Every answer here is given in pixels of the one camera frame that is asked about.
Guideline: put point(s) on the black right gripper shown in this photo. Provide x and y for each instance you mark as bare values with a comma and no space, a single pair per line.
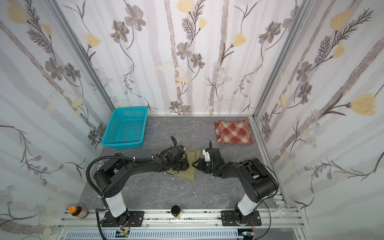
204,165

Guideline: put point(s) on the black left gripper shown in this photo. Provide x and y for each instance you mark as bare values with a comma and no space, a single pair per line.
181,161

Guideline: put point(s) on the olive green skirt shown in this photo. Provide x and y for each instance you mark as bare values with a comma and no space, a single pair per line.
191,172

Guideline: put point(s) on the red plaid wool skirt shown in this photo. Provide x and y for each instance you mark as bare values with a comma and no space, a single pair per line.
236,132

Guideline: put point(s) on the black knob jar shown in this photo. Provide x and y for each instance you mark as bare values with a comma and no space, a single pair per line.
176,212

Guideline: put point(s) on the teal plastic basket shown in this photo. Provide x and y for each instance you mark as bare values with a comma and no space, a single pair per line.
126,128

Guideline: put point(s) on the orange capped bottle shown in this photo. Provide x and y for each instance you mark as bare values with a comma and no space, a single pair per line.
78,212

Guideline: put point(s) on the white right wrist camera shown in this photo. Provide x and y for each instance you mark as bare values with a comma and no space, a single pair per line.
207,156

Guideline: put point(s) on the aluminium front rail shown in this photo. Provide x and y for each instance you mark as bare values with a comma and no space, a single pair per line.
189,225

